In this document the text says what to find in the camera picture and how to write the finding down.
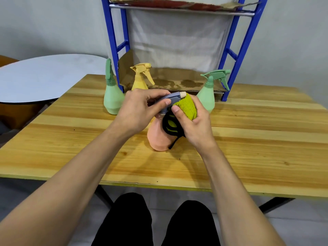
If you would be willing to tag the person's left forearm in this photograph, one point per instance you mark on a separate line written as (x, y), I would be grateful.
(64, 192)

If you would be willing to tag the person's left leg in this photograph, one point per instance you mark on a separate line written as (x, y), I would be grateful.
(125, 222)

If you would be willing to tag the person's right leg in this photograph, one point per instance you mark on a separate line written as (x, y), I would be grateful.
(192, 225)

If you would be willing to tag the orange chair with grey shell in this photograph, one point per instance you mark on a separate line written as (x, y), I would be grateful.
(18, 115)

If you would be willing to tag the stained brown cardboard sheet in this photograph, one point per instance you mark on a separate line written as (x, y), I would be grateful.
(174, 79)

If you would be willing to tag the person's leg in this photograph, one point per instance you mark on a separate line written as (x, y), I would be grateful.
(125, 222)
(192, 225)

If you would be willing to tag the green spray bottle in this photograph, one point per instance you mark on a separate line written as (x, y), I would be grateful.
(112, 99)
(206, 97)

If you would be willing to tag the green and black cloth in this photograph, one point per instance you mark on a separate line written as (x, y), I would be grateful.
(187, 107)

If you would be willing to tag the yellow spray bottle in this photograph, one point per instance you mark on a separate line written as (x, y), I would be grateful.
(139, 83)

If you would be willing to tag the person's left hand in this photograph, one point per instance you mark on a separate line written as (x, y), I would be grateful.
(133, 115)

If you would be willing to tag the round white side table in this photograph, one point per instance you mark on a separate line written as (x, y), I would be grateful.
(46, 76)

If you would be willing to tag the black metal table leg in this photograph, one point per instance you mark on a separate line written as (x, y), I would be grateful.
(103, 197)
(275, 205)

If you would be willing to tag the person's right hand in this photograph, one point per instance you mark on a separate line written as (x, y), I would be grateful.
(200, 130)

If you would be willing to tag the blue metal shelf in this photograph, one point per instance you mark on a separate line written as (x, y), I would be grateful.
(247, 40)

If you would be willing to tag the pink spray bottle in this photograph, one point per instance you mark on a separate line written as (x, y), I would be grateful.
(157, 138)

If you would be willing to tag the white cloth backdrop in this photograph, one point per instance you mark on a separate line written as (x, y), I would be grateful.
(179, 40)

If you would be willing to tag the torn red-brown cardboard sheet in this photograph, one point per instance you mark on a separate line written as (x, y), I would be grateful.
(166, 3)

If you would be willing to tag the person's right forearm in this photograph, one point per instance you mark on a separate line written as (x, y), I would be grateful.
(238, 207)

